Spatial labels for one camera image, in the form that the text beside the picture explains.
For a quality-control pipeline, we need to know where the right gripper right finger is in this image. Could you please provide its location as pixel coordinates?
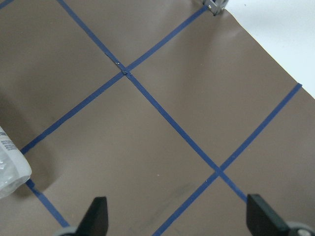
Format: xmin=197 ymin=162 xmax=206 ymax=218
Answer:
xmin=246 ymin=193 xmax=315 ymax=236

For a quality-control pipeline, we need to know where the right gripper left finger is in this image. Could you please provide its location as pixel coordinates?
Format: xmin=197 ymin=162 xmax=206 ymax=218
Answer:
xmin=51 ymin=196 xmax=109 ymax=236

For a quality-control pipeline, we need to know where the clear tennis ball can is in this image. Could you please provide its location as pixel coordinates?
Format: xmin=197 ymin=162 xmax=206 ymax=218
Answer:
xmin=0 ymin=127 xmax=32 ymax=199

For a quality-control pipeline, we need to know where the metal corner clamp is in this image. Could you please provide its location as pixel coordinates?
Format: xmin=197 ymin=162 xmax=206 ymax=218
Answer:
xmin=202 ymin=0 xmax=229 ymax=16

